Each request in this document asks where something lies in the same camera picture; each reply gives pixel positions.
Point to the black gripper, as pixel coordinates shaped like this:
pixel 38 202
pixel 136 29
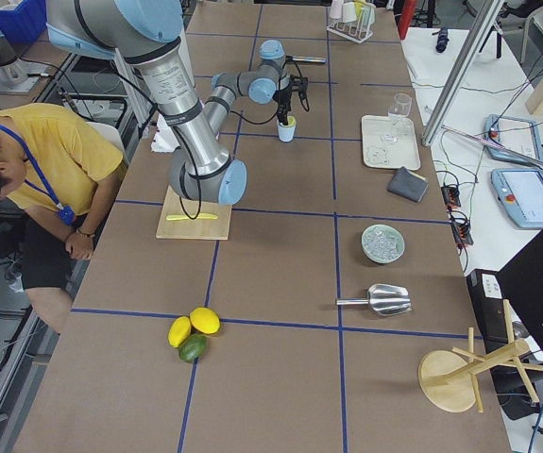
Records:
pixel 282 95

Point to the blue paper cup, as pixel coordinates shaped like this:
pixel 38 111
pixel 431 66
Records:
pixel 286 133

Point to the steel muddler black tip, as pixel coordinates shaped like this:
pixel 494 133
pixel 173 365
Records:
pixel 306 60

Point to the yellow whole lemon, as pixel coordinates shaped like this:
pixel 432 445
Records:
pixel 205 320
pixel 179 331

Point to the wooden cup tree stand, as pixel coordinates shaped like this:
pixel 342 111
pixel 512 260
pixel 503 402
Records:
pixel 449 378

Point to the cream bear serving tray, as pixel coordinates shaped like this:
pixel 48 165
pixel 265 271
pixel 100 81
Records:
pixel 386 145

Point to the clear wine glass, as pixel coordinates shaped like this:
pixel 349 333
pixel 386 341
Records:
pixel 397 112

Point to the yellow plastic knife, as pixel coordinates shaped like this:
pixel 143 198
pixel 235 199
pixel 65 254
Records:
pixel 184 217

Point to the grey folded cloth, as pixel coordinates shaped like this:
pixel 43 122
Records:
pixel 408 184

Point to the bamboo cutting board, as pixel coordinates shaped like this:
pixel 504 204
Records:
pixel 193 229

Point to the green bowl of ice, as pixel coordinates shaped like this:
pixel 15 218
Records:
pixel 382 244

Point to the red cylinder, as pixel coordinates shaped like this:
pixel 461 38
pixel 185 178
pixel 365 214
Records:
pixel 406 17

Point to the steel ice scoop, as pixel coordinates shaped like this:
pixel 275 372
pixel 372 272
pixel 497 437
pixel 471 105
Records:
pixel 383 299

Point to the blue teach pendant far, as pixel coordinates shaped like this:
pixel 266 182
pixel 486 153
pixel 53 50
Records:
pixel 517 134

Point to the blue teach pendant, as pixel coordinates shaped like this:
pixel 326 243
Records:
pixel 520 193
pixel 517 134

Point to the person in yellow shirt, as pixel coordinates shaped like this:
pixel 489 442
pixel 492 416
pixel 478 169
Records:
pixel 59 171

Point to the green lime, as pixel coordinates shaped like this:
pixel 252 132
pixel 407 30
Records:
pixel 193 347

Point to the blue teach pendant near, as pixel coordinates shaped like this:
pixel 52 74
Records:
pixel 520 193

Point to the white wire cup rack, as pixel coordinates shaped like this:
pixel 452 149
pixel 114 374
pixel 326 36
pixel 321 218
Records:
pixel 352 20

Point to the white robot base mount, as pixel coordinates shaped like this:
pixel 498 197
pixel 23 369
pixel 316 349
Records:
pixel 164 140

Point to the aluminium frame post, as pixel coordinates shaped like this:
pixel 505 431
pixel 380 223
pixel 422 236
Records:
pixel 485 18

